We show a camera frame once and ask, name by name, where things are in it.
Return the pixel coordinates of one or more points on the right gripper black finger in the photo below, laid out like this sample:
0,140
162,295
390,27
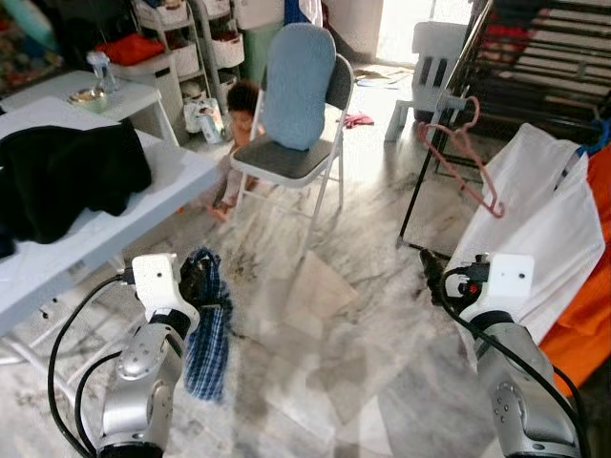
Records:
434,269

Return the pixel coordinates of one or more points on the blue plaid shirt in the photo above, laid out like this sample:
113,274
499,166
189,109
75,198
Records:
208,353

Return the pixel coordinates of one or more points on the pink clothes hanger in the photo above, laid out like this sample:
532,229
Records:
496,208

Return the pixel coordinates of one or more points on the black shirt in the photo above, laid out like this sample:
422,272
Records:
67,176

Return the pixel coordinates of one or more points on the blue clothes hanger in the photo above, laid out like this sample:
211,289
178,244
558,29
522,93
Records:
597,141

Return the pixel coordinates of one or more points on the white shirt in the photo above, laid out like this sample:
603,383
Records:
544,229

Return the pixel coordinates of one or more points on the light blue folding table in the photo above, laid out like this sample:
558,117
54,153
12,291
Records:
76,258

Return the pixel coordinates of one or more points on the orange shirt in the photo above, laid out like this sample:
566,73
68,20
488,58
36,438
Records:
587,324

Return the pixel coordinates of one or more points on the grey folding chair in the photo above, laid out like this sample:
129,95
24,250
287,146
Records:
286,162

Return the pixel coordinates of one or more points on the small pink cloth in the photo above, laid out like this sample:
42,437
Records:
359,120

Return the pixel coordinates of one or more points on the barefoot child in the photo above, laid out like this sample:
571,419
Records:
243,105

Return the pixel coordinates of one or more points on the blue cushion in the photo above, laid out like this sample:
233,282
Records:
299,86

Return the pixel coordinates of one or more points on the white kids chair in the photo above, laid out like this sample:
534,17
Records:
434,48

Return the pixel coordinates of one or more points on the black drying rack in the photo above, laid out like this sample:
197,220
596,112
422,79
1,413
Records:
544,76

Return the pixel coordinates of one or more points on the clear glass bottle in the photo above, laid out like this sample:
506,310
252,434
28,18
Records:
102,72

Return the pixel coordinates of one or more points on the green bin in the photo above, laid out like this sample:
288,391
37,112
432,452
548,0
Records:
258,52

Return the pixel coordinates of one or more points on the shelf rack with white bins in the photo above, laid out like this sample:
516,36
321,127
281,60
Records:
200,38

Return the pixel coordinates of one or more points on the red folded cloth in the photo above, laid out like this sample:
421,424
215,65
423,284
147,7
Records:
129,48

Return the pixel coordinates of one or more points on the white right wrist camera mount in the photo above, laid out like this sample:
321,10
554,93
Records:
501,281

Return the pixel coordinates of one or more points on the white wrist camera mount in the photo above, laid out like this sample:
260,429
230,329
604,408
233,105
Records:
501,281
158,281

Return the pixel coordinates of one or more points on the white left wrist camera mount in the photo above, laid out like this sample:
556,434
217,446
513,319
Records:
158,281

